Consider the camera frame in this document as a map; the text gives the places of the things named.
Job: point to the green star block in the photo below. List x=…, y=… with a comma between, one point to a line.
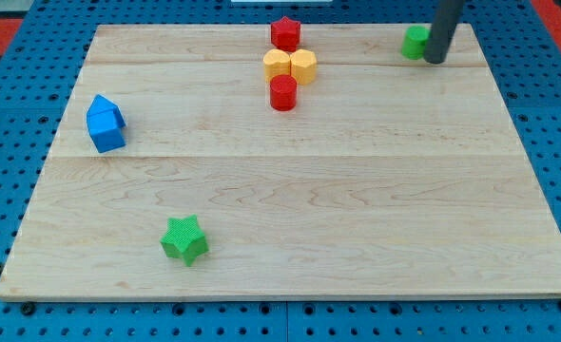
x=184, y=239

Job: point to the red star block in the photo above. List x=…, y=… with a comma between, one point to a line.
x=285, y=34

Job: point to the red cylinder block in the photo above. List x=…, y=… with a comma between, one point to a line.
x=283, y=92

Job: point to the yellow hexagon block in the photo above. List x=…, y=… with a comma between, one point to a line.
x=304, y=65

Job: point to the light wooden board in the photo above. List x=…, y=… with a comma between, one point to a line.
x=391, y=179

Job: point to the blue cube block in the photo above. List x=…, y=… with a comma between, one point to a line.
x=105, y=130

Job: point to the blue triangle block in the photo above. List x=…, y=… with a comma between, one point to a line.
x=101, y=105

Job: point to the green cylinder block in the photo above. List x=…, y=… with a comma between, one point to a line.
x=414, y=42

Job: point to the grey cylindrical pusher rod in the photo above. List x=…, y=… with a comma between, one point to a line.
x=442, y=30

